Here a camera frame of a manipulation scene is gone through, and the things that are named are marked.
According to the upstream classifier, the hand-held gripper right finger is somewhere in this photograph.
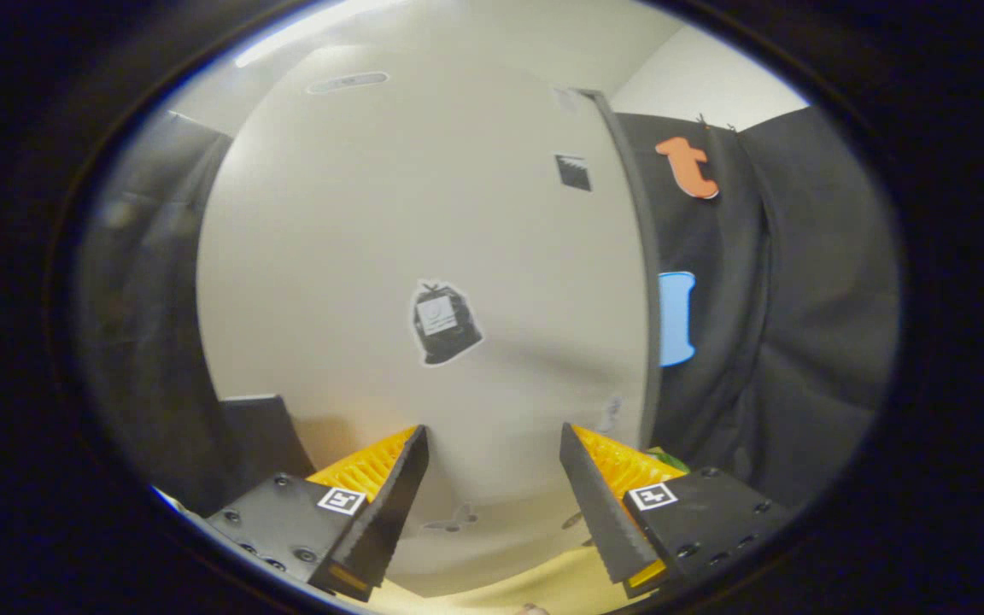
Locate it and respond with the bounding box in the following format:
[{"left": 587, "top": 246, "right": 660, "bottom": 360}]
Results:
[{"left": 559, "top": 422, "right": 788, "bottom": 599}]

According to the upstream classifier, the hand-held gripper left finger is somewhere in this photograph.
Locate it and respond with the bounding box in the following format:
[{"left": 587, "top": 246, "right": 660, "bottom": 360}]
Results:
[{"left": 206, "top": 425, "right": 431, "bottom": 603}]

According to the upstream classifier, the black door handle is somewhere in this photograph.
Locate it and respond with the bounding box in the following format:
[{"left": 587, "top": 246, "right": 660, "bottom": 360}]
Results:
[{"left": 219, "top": 395, "right": 318, "bottom": 513}]

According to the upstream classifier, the grey shoe cabinet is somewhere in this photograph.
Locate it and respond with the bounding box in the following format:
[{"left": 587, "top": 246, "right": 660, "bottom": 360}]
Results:
[{"left": 582, "top": 88, "right": 665, "bottom": 449}]

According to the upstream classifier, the white shoe cabinet door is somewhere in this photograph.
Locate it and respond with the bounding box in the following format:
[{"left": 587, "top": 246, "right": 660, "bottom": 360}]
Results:
[{"left": 196, "top": 43, "right": 651, "bottom": 599}]

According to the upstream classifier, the black backdrop cloth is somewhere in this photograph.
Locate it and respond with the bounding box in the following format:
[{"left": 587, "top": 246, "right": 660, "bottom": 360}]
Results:
[{"left": 73, "top": 107, "right": 901, "bottom": 522}]

